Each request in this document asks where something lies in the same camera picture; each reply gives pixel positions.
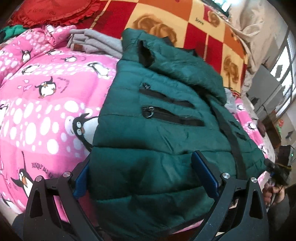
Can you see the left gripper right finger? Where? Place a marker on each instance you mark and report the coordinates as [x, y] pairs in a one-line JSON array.
[[238, 212]]

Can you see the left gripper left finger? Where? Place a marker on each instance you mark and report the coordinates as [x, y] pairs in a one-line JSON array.
[[42, 220]]

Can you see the green quilted puffer jacket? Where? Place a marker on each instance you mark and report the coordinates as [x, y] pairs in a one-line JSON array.
[[164, 104]]

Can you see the person's right hand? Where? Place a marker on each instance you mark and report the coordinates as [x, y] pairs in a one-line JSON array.
[[273, 194]]

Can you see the brown leather wallet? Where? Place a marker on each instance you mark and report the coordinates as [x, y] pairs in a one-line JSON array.
[[261, 128]]

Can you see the grey cabinet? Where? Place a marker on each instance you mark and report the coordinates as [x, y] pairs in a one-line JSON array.
[[265, 93]]

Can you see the window with grille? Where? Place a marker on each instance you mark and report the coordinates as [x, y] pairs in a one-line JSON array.
[[284, 73]]

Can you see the pink penguin blanket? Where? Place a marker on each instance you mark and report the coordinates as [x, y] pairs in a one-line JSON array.
[[51, 98]]

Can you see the beige curtain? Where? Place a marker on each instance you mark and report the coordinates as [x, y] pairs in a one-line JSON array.
[[257, 24]]

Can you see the red orange rose blanket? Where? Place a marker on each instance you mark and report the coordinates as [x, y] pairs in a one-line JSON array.
[[188, 24]]

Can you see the grey folded sweater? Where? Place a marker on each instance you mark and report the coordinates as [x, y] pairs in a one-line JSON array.
[[93, 42]]

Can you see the green cloth item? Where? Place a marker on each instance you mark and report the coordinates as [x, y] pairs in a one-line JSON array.
[[11, 31]]

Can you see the red heart ruffled pillow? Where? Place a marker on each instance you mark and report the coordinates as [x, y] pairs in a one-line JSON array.
[[57, 13]]

